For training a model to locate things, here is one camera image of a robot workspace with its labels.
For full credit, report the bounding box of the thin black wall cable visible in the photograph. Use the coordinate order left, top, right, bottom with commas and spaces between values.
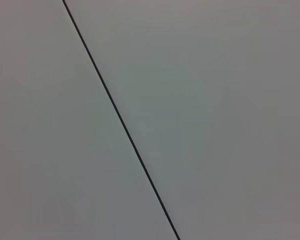
61, 0, 182, 240

